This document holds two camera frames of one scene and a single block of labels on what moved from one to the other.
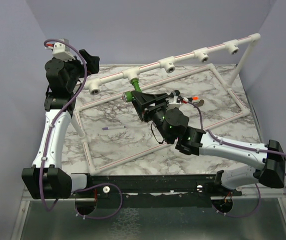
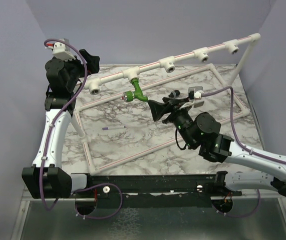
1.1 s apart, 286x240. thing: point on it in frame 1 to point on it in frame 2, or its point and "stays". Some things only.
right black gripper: x=143 y=101 to x=158 y=109
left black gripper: x=92 y=65 stays
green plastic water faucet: x=127 y=96 stays
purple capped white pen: x=113 y=127 stays
